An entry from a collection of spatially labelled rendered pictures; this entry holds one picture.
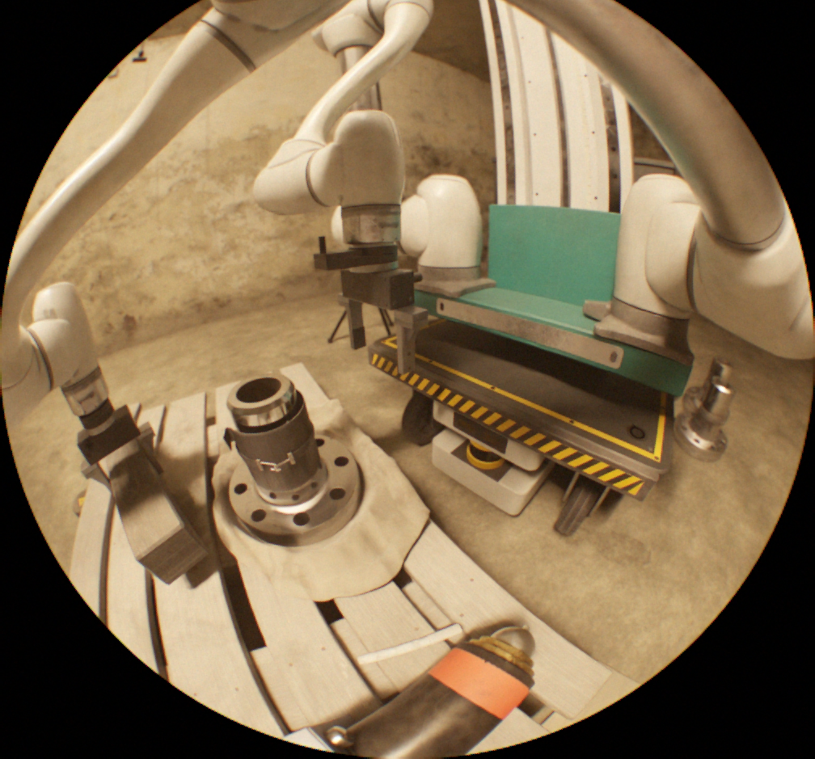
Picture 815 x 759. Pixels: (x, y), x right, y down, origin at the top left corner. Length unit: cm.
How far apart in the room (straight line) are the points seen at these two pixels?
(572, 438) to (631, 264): 28
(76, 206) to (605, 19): 43
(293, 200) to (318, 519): 51
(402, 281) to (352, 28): 67
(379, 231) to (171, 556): 56
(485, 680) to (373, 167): 57
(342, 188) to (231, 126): 255
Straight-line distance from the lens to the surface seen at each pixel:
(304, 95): 315
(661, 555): 84
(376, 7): 84
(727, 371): 143
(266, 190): 52
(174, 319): 281
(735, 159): 26
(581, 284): 66
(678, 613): 81
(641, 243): 48
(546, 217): 68
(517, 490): 62
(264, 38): 35
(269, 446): 43
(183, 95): 36
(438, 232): 64
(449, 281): 65
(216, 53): 35
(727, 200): 29
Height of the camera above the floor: 60
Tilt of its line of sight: 25 degrees down
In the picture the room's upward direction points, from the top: 2 degrees counter-clockwise
